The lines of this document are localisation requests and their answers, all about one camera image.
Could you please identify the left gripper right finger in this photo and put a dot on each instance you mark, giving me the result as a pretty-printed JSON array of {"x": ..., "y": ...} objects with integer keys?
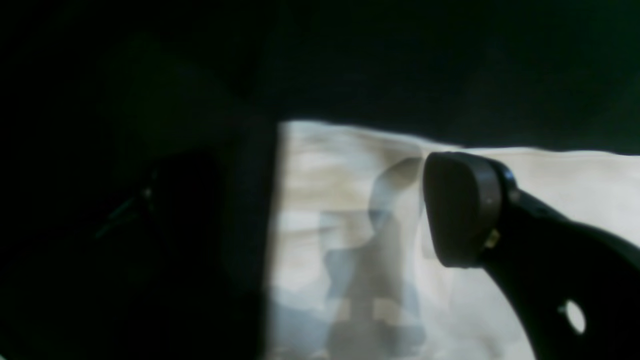
[{"x": 575, "y": 288}]

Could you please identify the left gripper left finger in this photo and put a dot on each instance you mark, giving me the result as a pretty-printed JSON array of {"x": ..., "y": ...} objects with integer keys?
[{"x": 170, "y": 268}]

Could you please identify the white cotton T-shirt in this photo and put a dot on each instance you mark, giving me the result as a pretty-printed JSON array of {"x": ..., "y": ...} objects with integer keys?
[{"x": 394, "y": 247}]

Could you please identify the black table cloth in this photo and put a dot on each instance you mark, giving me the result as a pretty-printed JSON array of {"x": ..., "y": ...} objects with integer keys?
[{"x": 94, "y": 92}]

